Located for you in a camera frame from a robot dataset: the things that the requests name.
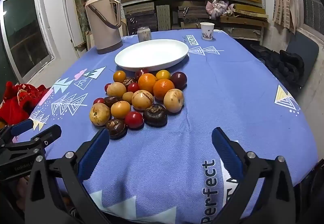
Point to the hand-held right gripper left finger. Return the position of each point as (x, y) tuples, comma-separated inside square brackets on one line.
[(93, 153)]

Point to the white leaning board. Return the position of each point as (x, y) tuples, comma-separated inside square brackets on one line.
[(70, 26)]

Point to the dark red plum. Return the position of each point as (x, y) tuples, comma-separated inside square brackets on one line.
[(140, 72)]

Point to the small orange-yellow tomato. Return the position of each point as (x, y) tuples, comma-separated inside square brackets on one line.
[(119, 76)]

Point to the small tan longan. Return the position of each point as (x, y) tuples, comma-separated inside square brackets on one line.
[(127, 97)]

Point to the window with metal grating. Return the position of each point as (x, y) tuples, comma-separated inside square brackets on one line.
[(311, 1)]

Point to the white oval plate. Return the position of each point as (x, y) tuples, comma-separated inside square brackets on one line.
[(151, 54)]

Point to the beige thermos flask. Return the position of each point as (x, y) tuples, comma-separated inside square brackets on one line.
[(101, 26)]

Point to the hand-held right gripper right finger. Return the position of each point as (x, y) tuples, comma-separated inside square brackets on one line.
[(226, 150)]

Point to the large brown water chestnut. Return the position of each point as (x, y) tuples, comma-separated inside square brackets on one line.
[(155, 115)]

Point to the yellow tomato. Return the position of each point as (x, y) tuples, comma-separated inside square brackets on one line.
[(163, 74)]

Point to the blue printed tablecloth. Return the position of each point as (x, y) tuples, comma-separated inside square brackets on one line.
[(202, 102)]

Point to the white drink can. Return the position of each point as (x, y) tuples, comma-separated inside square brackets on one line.
[(144, 34)]

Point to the small red cherry tomato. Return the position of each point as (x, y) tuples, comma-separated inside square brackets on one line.
[(107, 87)]

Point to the small speckled pepino melon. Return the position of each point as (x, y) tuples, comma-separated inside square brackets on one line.
[(120, 110)]

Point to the orange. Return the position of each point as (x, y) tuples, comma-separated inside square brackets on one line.
[(163, 89), (147, 82)]

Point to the striped tan pepino melon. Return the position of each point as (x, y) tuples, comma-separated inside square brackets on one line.
[(142, 99)]

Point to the crumpled pink cloth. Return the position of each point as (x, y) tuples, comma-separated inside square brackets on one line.
[(219, 8)]

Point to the printed paper cup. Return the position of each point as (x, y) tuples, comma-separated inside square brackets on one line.
[(207, 31)]

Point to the red patterned cloth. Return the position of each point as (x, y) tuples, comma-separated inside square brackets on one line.
[(15, 102)]

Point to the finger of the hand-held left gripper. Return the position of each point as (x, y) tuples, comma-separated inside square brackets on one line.
[(21, 126), (49, 134)]

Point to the dark blue chair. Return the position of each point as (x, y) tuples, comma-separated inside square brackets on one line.
[(303, 49)]

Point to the black jacket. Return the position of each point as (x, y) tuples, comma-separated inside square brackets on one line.
[(286, 67)]

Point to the white framed window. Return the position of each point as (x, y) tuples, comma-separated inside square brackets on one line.
[(22, 31)]

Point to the dark purple plum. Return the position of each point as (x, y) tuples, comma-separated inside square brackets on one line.
[(179, 80)]

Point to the dark green panel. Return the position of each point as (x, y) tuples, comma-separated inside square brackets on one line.
[(81, 13)]

